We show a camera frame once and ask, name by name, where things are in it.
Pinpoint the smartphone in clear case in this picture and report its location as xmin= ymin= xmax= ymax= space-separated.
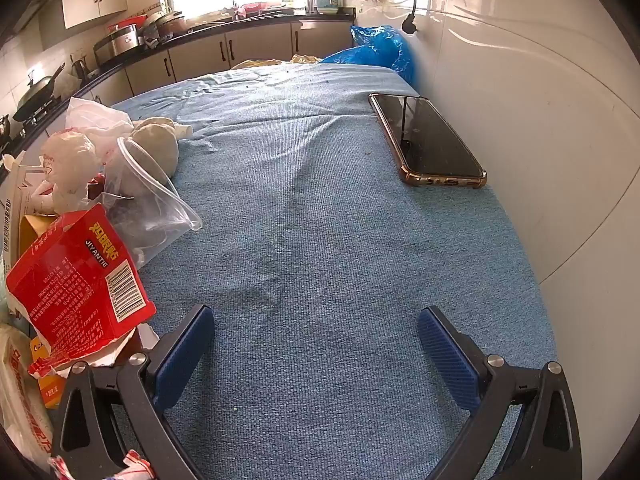
xmin=369 ymin=92 xmax=488 ymax=189

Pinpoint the red white printed scrap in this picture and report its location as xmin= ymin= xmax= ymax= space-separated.
xmin=50 ymin=450 xmax=157 ymax=480

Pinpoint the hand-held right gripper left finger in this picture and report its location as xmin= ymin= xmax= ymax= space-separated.
xmin=50 ymin=304 xmax=216 ymax=480

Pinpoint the red carton box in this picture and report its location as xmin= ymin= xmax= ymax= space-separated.
xmin=5 ymin=203 xmax=158 ymax=378

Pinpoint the gas stove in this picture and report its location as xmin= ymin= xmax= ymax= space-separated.
xmin=10 ymin=100 xmax=67 ymax=129

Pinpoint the white red-print plastic bag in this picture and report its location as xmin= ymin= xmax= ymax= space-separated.
xmin=40 ymin=129 xmax=101 ymax=213

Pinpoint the orange cardboard box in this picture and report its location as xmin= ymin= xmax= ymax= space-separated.
xmin=20 ymin=213 xmax=71 ymax=409

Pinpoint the blue plastic bag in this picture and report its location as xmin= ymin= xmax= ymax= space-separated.
xmin=318 ymin=25 xmax=418 ymax=86

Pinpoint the silver electric cooker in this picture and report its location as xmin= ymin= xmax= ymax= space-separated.
xmin=94 ymin=22 xmax=142 ymax=62

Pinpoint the clear plastic bag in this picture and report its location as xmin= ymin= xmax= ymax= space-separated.
xmin=102 ymin=136 xmax=204 ymax=270

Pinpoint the black wok with lid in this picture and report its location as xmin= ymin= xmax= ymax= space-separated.
xmin=12 ymin=62 xmax=68 ymax=122

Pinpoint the stack of metal pots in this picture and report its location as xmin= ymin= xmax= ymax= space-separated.
xmin=141 ymin=7 xmax=187 ymax=41

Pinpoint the blue table cloth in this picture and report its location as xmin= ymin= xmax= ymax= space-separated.
xmin=107 ymin=62 xmax=558 ymax=480

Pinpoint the white red-text plastic packet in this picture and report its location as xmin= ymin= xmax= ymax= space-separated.
xmin=0 ymin=322 xmax=54 ymax=467

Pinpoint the range hood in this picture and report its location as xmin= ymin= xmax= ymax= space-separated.
xmin=17 ymin=0 xmax=63 ymax=36

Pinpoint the red plastic lid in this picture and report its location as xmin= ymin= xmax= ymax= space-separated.
xmin=107 ymin=14 xmax=147 ymax=31

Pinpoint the yellow plastic bag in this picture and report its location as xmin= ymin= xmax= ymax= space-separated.
xmin=232 ymin=53 xmax=321 ymax=69

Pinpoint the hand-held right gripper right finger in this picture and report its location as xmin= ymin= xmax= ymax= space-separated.
xmin=416 ymin=305 xmax=583 ymax=480

